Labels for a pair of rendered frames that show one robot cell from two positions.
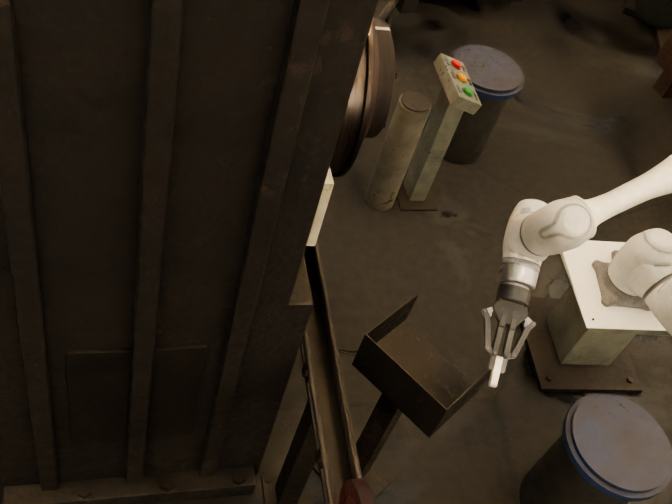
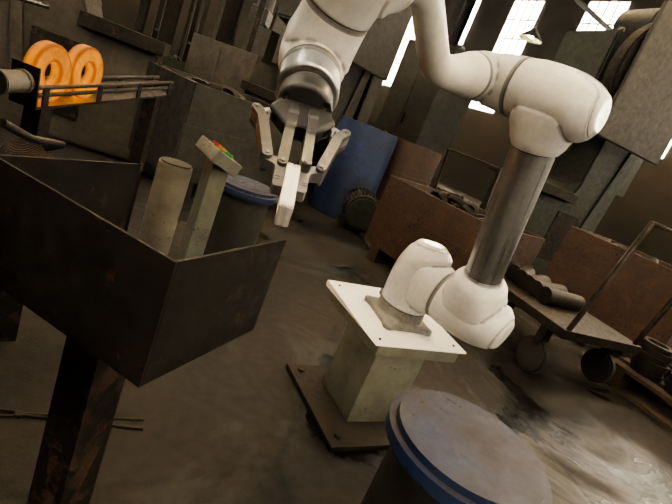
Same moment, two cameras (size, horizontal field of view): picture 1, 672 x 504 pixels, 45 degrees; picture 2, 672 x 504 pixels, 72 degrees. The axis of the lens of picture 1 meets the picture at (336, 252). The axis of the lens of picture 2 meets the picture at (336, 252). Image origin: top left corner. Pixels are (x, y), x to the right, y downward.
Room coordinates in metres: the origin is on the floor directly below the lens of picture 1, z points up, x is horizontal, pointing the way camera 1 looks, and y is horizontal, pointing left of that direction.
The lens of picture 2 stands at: (0.64, -0.40, 0.89)
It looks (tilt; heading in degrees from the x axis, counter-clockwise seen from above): 16 degrees down; 348
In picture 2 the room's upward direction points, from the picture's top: 22 degrees clockwise
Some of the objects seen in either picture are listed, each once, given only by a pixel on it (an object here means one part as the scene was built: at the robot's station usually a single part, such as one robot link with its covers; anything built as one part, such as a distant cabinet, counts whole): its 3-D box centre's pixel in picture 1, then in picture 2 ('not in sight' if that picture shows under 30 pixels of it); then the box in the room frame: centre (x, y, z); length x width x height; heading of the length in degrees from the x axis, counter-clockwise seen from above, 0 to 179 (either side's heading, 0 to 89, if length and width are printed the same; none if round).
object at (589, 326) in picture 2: not in sight; (550, 272); (3.16, -2.22, 0.48); 1.18 x 0.65 x 0.96; 15
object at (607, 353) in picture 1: (593, 321); (372, 369); (1.97, -0.95, 0.16); 0.40 x 0.40 x 0.31; 20
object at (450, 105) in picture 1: (436, 138); (200, 219); (2.47, -0.22, 0.31); 0.24 x 0.16 x 0.62; 25
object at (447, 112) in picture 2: not in sight; (413, 132); (6.52, -1.97, 1.00); 0.80 x 0.63 x 2.00; 30
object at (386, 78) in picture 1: (366, 78); not in sight; (1.59, 0.06, 1.11); 0.28 x 0.06 x 0.28; 25
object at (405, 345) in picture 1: (391, 420); (87, 440); (1.19, -0.29, 0.36); 0.26 x 0.20 x 0.72; 60
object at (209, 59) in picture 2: not in sight; (226, 101); (6.04, 0.23, 0.55); 1.10 x 0.53 x 1.10; 45
